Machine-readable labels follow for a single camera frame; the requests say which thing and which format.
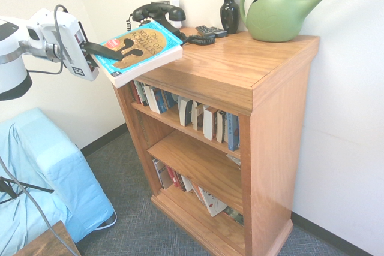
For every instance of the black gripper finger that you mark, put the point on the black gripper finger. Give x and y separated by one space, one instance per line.
93 61
105 50

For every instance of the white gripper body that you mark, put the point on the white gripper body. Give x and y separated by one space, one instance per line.
64 40

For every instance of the teal and red paperback book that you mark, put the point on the teal and red paperback book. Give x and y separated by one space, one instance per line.
141 55

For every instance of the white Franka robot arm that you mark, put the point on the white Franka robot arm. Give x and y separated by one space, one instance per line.
12 58

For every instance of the red white spine book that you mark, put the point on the red white spine book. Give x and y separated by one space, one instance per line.
135 91

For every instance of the green spine paperback book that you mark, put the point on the green spine paperback book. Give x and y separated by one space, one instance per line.
142 94

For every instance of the black vintage rotary telephone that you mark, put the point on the black vintage rotary telephone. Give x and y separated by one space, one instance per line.
156 11

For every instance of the blue cover paperback book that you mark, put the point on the blue cover paperback book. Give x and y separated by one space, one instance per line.
164 100

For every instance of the thick black cover book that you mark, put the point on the thick black cover book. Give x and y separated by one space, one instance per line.
186 113

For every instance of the black remote control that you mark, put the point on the black remote control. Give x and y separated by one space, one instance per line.
210 30

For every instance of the light blue covered couch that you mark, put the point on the light blue covered couch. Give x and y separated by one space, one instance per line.
45 163

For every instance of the white paged paperback book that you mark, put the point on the white paged paperback book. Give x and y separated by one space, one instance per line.
196 116
220 127
208 124

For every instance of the white cover paperback book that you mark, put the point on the white cover paperback book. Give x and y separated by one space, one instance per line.
159 173

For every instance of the black ceramic vase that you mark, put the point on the black ceramic vase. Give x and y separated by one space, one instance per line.
229 13

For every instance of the wooden bookshelf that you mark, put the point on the wooden bookshelf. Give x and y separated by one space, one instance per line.
240 67

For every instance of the red spine paperback book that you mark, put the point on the red spine paperback book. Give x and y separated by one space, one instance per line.
172 177

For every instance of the dark red spine book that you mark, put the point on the dark red spine book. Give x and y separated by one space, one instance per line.
180 182

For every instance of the blue hardcover book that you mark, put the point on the blue hardcover book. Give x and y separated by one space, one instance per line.
232 133

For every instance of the orange spine paperback book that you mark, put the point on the orange spine paperback book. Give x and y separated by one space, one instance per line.
197 193

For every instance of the white paper card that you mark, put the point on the white paper card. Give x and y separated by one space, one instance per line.
234 160

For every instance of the green plastic watering can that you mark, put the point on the green plastic watering can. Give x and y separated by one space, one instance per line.
273 16

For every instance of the white paperback with red marks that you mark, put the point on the white paperback with red marks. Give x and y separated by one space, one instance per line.
213 203

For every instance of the dark wooden table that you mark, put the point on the dark wooden table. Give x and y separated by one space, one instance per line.
51 244

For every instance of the green cover book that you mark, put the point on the green cover book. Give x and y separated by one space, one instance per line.
234 216

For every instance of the black camera tripod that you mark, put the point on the black camera tripod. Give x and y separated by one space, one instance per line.
33 187

